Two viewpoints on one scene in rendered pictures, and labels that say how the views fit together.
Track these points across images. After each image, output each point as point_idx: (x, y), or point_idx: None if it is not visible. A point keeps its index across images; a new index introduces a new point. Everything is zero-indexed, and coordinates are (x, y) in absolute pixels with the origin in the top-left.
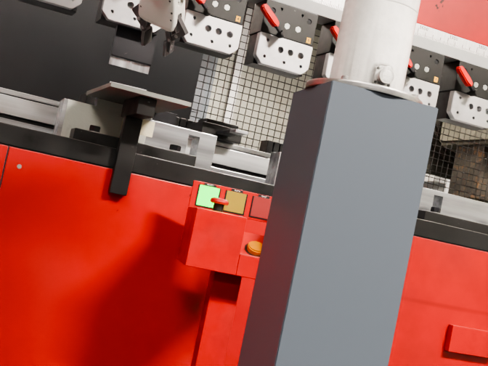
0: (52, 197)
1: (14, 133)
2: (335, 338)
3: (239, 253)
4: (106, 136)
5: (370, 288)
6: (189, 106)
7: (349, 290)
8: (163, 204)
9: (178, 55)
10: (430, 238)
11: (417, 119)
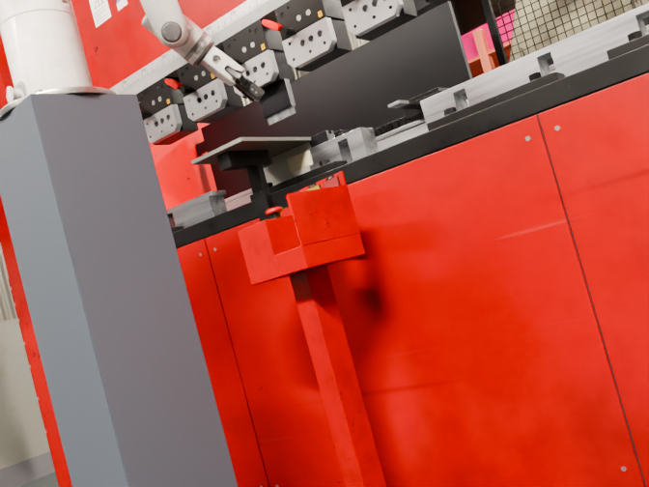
0: (241, 261)
1: (203, 227)
2: (64, 353)
3: (273, 254)
4: (268, 188)
5: (62, 295)
6: (240, 140)
7: (54, 304)
8: None
9: (434, 42)
10: (601, 88)
11: (25, 117)
